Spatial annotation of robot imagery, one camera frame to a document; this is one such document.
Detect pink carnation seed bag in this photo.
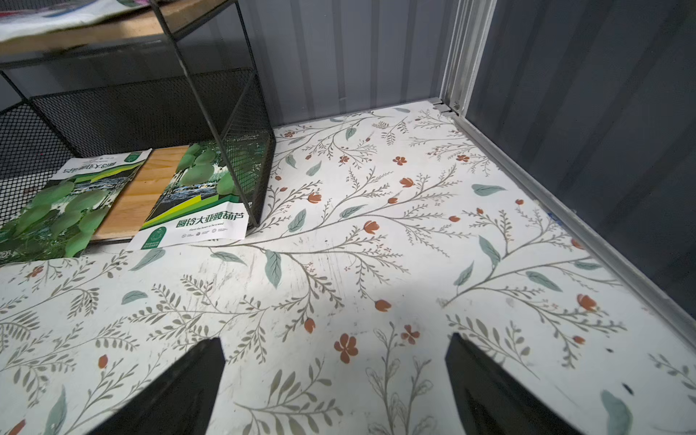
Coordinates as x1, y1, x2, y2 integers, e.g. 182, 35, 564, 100
1, 0, 150, 42

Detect black mesh wooden shelf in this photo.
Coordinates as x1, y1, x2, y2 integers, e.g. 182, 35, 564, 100
1, 1, 276, 244

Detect green gourd seed bag right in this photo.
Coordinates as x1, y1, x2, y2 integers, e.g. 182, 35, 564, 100
128, 138, 260, 251

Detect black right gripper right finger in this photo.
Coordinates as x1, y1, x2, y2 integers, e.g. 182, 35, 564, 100
445, 333, 579, 435

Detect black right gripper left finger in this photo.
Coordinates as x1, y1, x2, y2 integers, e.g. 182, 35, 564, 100
91, 338, 225, 434

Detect green gourd seed bag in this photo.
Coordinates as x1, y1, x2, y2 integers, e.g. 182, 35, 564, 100
128, 138, 260, 251
1, 149, 152, 265

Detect green gourd seed bag left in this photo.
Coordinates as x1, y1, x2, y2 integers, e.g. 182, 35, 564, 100
1, 149, 152, 265

